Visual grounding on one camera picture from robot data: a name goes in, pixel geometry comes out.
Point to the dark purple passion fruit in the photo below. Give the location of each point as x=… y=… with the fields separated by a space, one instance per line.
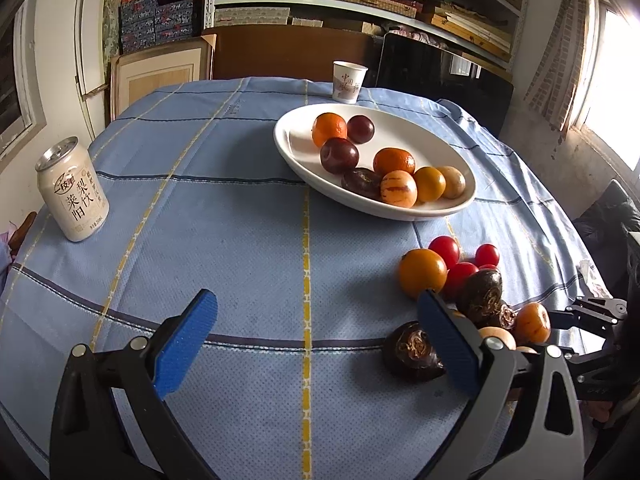
x=481 y=295

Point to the smooth orange round fruit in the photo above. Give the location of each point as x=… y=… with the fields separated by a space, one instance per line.
x=422 y=273

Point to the mandarin orange with green stem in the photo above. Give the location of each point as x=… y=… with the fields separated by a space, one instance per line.
x=394 y=160

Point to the tan passion fruit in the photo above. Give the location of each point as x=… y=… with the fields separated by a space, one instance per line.
x=525 y=349
x=497 y=336
x=454 y=181

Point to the black flat screen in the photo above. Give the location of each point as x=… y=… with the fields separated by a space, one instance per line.
x=440 y=80

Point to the pink floral cloth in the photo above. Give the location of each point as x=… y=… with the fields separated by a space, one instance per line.
x=420 y=36

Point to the brown wooden board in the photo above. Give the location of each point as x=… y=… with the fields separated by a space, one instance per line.
x=290 y=52

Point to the blue plaid tablecloth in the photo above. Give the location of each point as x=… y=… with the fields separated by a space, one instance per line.
x=225 y=235

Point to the crumpled white tissue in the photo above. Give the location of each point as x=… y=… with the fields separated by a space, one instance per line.
x=592 y=277

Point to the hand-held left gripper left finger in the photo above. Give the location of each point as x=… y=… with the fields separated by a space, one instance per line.
x=187 y=340

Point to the light wood framed panel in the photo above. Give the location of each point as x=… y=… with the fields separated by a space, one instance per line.
x=155 y=77

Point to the large mandarin orange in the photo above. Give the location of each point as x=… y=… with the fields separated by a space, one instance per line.
x=329 y=129

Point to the black jacket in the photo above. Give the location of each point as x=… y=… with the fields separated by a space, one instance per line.
x=607 y=220

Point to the white metal shelf rack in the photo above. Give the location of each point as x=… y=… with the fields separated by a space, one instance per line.
x=310 y=1

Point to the red cherry tomato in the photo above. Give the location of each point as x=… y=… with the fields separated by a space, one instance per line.
x=486 y=254
x=457 y=279
x=444 y=250

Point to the dark mangosteen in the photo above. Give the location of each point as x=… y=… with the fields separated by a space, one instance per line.
x=361 y=182
x=412 y=352

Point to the white paper cup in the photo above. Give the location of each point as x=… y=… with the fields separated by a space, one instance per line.
x=349 y=84

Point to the yellow-orange round fruit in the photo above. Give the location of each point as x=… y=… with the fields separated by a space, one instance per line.
x=429 y=184

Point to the white framed window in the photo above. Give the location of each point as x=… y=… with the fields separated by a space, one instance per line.
x=17 y=85

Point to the small orange striped fruit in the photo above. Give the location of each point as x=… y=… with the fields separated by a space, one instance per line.
x=532 y=323

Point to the dark red plum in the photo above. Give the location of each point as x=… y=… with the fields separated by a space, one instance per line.
x=339 y=155
x=360 y=129

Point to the stack of blue floral boxes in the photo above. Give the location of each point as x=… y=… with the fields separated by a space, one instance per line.
x=155 y=17

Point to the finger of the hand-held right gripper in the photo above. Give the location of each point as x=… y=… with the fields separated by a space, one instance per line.
x=592 y=354
x=595 y=312

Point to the brick pattern curtain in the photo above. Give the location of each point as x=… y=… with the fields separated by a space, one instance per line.
x=557 y=60

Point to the white drink can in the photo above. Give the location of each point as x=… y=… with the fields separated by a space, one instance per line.
x=72 y=195

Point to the green marbled slab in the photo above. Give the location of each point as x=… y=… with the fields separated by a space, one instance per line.
x=112 y=10

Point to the striped pepino melon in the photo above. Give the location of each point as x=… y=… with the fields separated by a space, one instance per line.
x=398 y=188

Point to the bright window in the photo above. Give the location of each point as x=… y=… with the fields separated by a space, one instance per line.
x=615 y=75

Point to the white leaning strip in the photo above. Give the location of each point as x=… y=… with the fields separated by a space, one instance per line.
x=82 y=50

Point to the white oval plate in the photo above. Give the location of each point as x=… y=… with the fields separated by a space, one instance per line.
x=300 y=160

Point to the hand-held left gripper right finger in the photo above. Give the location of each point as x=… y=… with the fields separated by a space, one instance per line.
x=447 y=340

